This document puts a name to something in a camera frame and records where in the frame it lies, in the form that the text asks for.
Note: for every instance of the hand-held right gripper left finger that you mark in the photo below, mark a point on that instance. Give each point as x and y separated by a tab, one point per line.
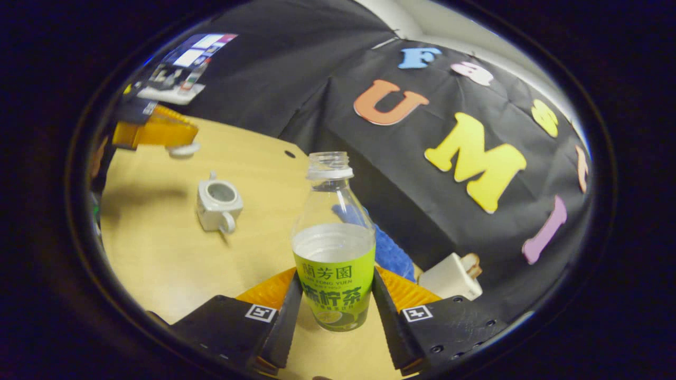
288	327

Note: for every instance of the black backdrop cloth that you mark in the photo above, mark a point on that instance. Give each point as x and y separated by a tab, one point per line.
317	95

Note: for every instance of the computer monitor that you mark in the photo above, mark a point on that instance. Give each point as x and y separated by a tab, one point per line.
198	53

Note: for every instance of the bread slice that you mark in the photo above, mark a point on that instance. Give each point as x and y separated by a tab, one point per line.
472	264

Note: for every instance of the white side shelf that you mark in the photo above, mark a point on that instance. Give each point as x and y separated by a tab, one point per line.
169	95

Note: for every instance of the small red cap bottle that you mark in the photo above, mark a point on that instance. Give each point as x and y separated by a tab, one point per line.
194	76

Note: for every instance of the white toaster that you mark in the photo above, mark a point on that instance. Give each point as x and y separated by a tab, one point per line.
449	279

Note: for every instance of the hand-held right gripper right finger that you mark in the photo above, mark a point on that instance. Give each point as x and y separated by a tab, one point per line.
385	327

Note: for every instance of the white teacup lid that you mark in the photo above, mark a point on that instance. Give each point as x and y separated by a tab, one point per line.
184	150

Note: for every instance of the clear green label water bottle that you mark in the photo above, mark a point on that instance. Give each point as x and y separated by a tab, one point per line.
334	264

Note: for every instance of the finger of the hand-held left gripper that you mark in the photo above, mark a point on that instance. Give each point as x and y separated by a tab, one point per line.
158	132

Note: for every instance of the blue towel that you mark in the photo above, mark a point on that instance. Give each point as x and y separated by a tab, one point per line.
391	253

